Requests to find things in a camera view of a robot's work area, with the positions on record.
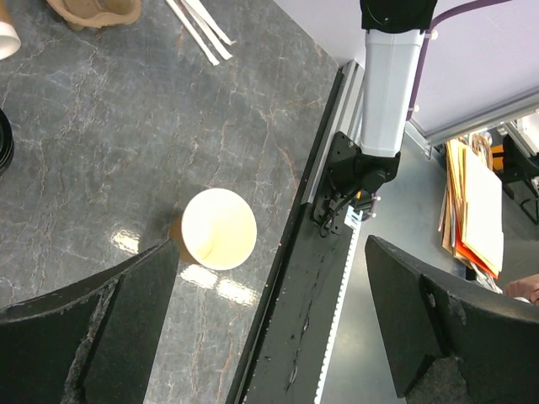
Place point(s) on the brown paper coffee cup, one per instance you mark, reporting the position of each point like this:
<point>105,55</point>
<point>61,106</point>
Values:
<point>216,230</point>

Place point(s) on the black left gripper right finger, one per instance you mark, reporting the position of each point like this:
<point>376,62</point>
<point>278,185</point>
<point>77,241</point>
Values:
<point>449,340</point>

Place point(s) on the paper cup stack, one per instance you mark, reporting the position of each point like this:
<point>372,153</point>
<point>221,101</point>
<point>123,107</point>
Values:
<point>9,39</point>

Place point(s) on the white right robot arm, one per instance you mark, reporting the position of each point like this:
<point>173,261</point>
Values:
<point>361,149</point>

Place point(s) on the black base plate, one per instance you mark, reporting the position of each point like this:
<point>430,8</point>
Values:
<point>283,356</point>

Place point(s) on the black lid stack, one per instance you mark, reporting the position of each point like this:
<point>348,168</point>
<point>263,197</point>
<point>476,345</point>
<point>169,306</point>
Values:
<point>7,143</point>

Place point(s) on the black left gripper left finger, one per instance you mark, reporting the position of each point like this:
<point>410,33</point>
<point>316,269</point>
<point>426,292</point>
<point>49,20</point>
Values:
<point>93,341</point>

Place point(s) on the white wrapped straw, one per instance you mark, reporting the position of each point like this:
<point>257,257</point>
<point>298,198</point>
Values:
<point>198,40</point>
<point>205,15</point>
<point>219,46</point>

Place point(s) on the stack of paper folders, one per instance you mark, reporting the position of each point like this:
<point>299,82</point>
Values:
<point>471,215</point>

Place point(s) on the brown pulp cup carrier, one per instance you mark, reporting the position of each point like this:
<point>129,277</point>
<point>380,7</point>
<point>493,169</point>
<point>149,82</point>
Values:
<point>81,14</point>

